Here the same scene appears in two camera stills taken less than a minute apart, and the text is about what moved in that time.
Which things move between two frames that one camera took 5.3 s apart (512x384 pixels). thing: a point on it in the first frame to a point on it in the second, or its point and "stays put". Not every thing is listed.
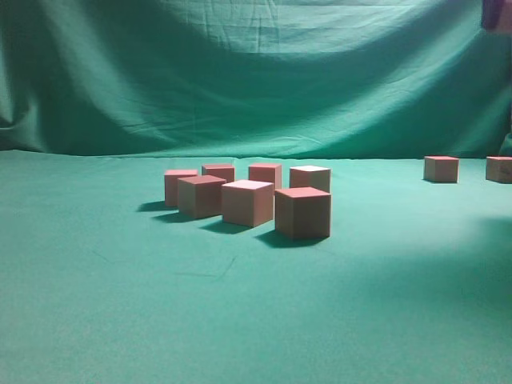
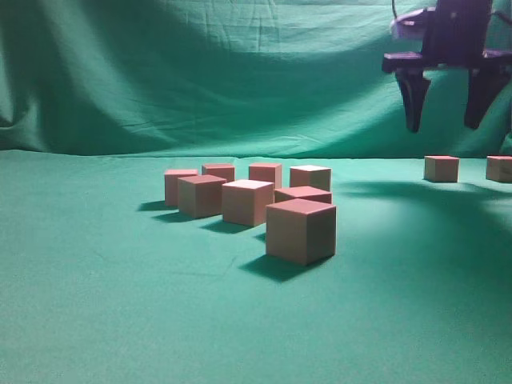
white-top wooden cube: x=310 y=176 stays put
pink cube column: x=247 y=202 stays put
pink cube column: x=497 y=15 to x=301 y=230
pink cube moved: x=199 y=196 stays put
